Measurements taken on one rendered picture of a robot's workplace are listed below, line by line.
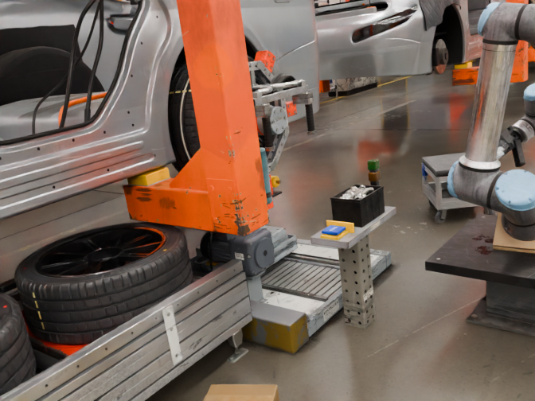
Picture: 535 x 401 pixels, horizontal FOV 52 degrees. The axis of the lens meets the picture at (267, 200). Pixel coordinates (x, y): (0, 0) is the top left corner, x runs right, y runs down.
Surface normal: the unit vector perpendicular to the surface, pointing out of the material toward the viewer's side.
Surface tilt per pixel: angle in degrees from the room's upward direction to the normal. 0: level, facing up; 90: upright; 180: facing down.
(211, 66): 90
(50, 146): 90
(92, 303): 90
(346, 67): 110
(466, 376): 0
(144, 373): 90
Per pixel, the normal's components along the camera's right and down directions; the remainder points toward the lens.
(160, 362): 0.79, 0.07
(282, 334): -0.60, 0.30
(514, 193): -0.43, -0.43
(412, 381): -0.13, -0.95
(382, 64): -0.11, 0.57
